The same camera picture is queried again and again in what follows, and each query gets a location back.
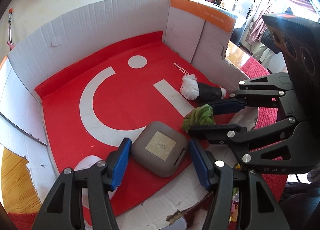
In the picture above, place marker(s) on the orange and white cardboard box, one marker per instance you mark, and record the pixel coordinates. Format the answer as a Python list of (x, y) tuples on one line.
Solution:
[(75, 32)]

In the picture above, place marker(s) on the green yarn pompom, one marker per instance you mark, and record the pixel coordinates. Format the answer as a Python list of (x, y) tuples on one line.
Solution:
[(200, 117)]

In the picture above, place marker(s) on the red printed paper liner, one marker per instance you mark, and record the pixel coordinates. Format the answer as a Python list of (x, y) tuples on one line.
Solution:
[(62, 100)]

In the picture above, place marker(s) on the black and white fabric roll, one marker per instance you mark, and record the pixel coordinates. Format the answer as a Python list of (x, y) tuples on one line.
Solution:
[(207, 92)]

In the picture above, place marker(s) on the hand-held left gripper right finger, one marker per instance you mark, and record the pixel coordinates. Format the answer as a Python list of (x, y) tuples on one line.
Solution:
[(198, 165)]

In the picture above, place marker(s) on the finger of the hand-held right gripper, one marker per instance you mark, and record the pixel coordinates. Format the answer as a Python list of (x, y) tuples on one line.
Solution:
[(225, 106), (230, 134)]

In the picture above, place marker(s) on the grey square case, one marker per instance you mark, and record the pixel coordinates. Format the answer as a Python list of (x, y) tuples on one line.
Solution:
[(142, 150)]

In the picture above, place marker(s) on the white oval case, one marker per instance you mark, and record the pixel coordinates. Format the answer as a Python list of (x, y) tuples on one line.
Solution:
[(86, 163)]

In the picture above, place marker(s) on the red woven mat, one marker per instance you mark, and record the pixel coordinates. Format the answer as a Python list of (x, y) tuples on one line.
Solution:
[(255, 70)]

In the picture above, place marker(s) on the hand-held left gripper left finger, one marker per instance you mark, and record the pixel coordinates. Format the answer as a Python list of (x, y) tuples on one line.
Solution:
[(121, 165)]

